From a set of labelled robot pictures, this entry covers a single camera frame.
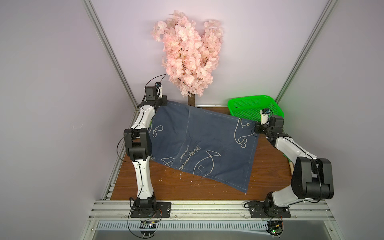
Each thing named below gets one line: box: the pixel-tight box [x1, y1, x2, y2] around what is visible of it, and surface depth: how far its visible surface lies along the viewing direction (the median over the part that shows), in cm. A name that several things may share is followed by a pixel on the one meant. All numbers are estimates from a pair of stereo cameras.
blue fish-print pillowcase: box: [149, 101, 259, 193], surface depth 97 cm
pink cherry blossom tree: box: [151, 11, 223, 107], surface depth 73 cm
